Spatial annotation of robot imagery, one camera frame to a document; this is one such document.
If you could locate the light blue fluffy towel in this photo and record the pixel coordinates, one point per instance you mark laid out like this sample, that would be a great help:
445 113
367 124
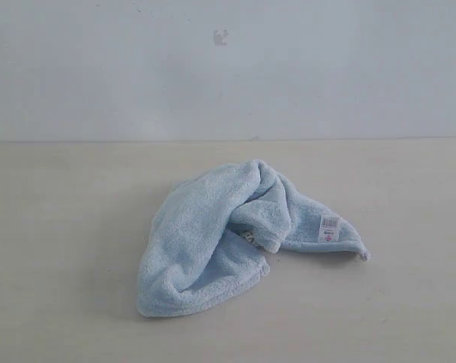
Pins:
208 240

